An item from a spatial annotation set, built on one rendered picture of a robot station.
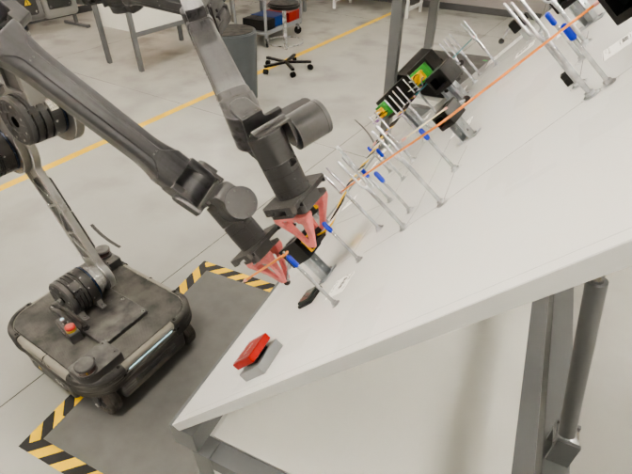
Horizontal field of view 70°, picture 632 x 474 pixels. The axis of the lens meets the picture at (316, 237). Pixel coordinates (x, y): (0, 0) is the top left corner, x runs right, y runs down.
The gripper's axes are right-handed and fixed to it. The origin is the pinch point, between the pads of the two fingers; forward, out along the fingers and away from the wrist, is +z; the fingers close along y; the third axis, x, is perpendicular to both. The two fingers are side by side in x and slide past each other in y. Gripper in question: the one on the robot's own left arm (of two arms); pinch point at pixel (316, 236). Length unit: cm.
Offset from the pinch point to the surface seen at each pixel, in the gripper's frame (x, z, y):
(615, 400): -27, 150, 87
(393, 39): 20, -10, 96
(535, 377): -22, 54, 19
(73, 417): 141, 64, -21
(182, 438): 26.8, 24.2, -28.8
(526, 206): -36.3, -9.2, -10.4
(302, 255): 3.0, 2.3, -2.0
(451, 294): -31.2, -6.9, -20.4
